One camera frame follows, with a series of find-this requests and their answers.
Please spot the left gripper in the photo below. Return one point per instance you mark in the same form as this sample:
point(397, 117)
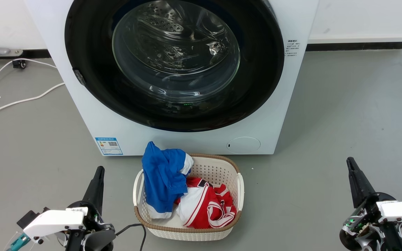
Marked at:
point(92, 237)

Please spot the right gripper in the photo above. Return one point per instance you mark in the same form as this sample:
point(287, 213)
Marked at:
point(368, 223)

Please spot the white front-load washing machine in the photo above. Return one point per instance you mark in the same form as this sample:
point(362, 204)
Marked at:
point(201, 143)

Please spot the round black glass washer door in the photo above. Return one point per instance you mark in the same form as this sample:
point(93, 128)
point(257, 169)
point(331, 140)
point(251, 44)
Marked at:
point(257, 87)

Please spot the blue energy label sticker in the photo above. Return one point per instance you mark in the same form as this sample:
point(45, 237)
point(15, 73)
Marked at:
point(109, 146)

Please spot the blue and white garment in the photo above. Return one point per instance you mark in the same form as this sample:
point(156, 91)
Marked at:
point(162, 177)

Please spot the teal clear plastic part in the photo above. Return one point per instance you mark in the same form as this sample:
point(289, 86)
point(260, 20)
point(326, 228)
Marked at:
point(19, 242)

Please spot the red and white garment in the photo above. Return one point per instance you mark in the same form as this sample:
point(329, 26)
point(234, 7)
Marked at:
point(204, 205)

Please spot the white perforated laundry basket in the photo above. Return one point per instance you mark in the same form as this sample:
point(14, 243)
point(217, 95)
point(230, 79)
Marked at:
point(215, 170)

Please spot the round white filter cover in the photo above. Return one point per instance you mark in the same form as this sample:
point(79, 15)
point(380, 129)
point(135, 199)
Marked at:
point(243, 145)

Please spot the small black plug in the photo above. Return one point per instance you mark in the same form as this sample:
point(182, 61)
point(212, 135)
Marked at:
point(19, 64)

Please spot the small text warning sticker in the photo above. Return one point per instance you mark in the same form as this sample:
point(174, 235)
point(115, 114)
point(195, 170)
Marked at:
point(292, 48)

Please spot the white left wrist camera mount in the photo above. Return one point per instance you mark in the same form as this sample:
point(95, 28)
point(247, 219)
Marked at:
point(52, 221)

